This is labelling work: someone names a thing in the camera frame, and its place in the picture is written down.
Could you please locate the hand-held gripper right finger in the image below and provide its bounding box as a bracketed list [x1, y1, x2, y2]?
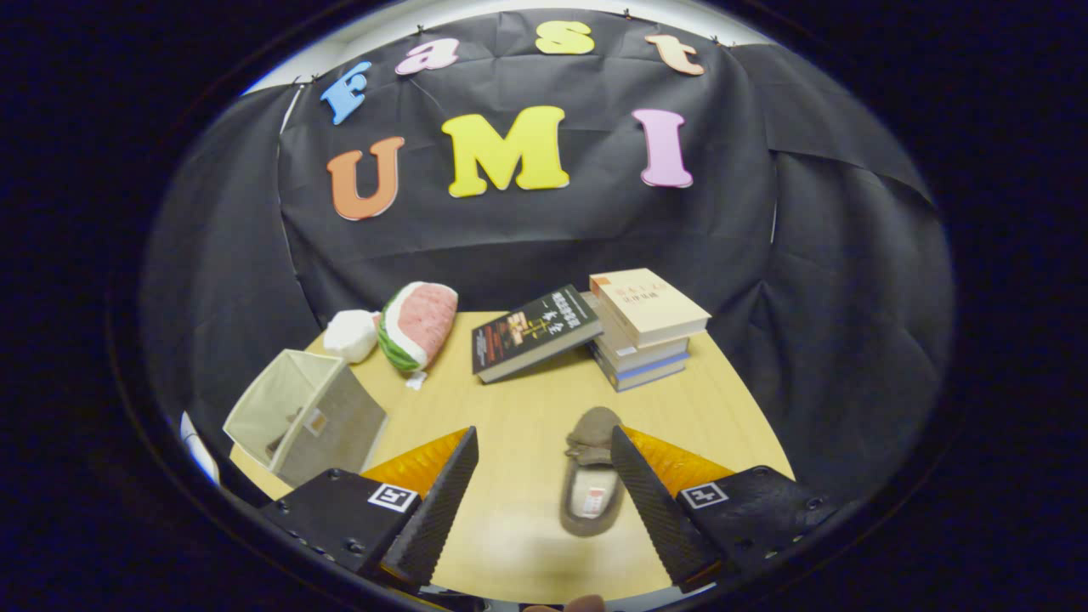
[609, 424, 840, 594]

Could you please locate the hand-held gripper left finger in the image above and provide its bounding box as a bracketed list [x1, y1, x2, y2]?
[258, 426, 479, 589]

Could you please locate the beige fabric storage box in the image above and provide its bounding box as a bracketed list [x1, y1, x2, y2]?
[223, 348, 388, 490]

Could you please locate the blue cover book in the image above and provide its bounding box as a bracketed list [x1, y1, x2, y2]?
[592, 343, 690, 393]

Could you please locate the grey white book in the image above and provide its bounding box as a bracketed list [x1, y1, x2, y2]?
[585, 292, 692, 374]

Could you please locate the watermelon slice plush toy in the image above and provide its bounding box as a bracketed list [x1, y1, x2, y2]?
[376, 281, 460, 391]

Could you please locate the white plush toy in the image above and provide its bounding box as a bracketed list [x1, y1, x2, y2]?
[322, 309, 383, 366]

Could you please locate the black paperback book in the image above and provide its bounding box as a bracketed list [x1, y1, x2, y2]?
[471, 284, 605, 385]

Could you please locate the beige cover book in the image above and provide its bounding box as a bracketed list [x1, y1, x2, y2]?
[588, 268, 712, 348]

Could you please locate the white plastic object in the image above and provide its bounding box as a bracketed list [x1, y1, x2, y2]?
[179, 411, 221, 486]

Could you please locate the black backdrop cloth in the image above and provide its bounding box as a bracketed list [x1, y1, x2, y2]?
[140, 8, 957, 511]

